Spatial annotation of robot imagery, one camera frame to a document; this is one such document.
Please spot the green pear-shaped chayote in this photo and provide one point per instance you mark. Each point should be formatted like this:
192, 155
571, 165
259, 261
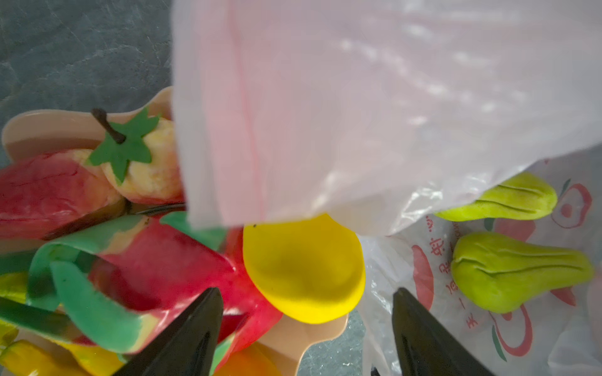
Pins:
499, 274

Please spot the red strawberry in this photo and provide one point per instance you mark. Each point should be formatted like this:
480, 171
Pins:
140, 158

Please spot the red dragon fruit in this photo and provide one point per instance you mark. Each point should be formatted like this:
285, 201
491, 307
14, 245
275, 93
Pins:
119, 284

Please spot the pink plastic bag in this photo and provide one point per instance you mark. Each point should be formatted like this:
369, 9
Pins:
383, 113

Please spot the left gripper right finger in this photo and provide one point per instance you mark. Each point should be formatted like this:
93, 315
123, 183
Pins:
424, 346

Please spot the pink fruit plate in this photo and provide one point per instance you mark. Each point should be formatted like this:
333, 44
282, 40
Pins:
70, 127

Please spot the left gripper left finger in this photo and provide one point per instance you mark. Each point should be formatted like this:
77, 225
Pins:
187, 346

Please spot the yellow lemon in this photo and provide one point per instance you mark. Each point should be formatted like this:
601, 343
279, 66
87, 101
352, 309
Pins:
312, 270

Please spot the red peach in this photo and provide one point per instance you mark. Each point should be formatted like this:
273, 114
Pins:
54, 194

